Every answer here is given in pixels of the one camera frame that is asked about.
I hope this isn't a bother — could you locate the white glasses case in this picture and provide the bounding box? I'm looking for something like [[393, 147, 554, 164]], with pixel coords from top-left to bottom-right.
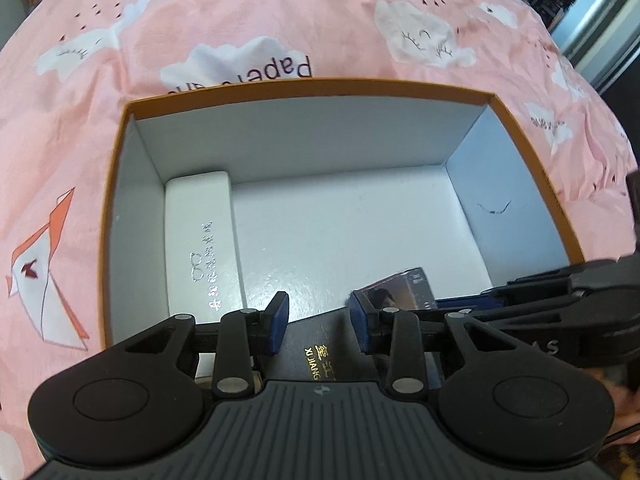
[[165, 171, 245, 323]]

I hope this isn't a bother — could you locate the orange white storage box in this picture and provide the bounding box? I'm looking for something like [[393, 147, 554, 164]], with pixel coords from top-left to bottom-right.
[[99, 79, 585, 344]]

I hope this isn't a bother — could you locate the pink cloud print duvet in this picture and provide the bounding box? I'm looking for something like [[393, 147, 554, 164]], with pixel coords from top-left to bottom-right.
[[1, 0, 637, 479]]

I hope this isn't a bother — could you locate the black book gold lettering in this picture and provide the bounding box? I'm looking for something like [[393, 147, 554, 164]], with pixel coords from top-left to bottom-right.
[[249, 303, 446, 386]]

